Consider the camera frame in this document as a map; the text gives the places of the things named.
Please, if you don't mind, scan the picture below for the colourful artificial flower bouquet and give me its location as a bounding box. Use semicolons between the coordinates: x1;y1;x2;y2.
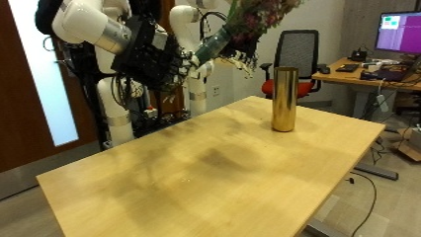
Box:
192;0;306;67

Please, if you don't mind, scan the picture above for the gold cylindrical vase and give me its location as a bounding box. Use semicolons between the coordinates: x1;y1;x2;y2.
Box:
271;66;300;133

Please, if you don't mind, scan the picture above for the black mesh chair red seat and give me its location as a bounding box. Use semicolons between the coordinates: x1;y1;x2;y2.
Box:
260;29;330;100

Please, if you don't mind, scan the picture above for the black keyboard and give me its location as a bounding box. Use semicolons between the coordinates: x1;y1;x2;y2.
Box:
336;63;362;73

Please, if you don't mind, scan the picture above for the wooden office desk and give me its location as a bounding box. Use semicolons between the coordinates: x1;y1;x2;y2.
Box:
311;56;421;120

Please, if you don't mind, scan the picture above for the black desk phone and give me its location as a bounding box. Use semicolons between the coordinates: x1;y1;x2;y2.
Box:
350;47;370;63

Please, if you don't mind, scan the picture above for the brown door frosted glass panel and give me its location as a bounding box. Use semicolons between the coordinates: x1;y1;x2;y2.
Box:
0;0;100;174

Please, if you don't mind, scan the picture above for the dark laptop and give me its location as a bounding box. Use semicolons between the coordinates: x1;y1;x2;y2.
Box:
375;55;421;83

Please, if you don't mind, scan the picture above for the white power adapter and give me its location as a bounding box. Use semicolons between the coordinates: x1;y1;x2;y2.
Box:
375;94;391;114

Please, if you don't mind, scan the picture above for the computer monitor purple screen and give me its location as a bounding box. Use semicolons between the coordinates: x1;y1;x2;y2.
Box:
374;11;421;55

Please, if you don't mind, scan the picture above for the grey table foot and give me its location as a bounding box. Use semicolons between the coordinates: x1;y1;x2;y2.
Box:
354;163;400;182

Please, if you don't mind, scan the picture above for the cardboard box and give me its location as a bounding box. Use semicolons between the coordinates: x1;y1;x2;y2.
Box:
392;123;421;162

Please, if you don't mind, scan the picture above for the black left hand cable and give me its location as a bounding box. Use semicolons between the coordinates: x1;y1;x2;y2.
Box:
199;11;230;42

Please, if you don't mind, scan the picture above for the black floor cable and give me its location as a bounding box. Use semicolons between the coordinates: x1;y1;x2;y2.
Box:
346;171;379;237

